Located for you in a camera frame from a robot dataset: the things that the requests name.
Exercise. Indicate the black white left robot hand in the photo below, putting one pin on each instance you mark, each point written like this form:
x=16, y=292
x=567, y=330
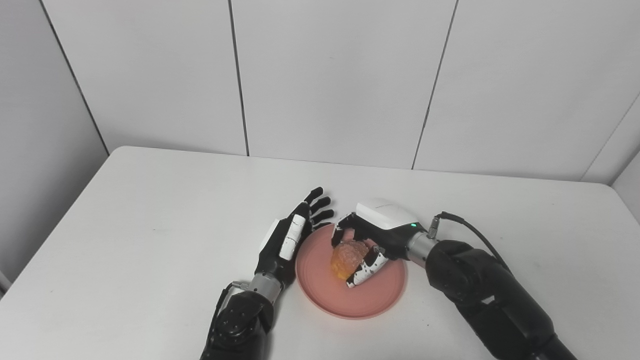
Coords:
x=280, y=245

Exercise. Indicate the pink round plate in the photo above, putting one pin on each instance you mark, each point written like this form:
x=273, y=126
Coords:
x=350, y=300

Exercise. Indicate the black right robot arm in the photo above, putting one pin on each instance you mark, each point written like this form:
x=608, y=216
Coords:
x=485, y=290

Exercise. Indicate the orange cream puff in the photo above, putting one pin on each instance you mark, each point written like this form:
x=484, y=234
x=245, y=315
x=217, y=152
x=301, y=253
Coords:
x=347, y=257

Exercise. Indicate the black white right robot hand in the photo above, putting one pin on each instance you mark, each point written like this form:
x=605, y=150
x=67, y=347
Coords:
x=385, y=220

